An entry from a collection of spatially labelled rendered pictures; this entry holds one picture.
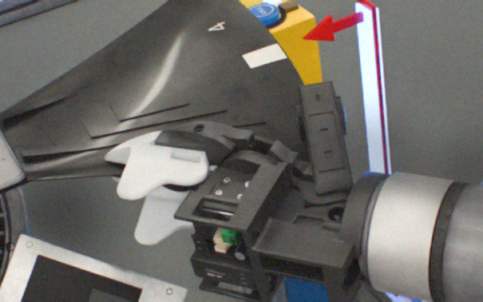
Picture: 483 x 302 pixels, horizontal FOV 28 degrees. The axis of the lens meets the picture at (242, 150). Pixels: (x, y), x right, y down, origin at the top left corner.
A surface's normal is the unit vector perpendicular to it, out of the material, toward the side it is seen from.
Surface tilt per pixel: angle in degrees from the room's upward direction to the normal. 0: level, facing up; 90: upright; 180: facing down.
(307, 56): 90
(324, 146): 7
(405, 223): 35
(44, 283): 50
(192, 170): 6
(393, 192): 9
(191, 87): 14
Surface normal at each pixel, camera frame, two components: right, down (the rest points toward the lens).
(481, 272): -0.48, 0.25
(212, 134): -0.11, -0.73
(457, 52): 0.44, 0.46
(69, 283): 0.25, -0.17
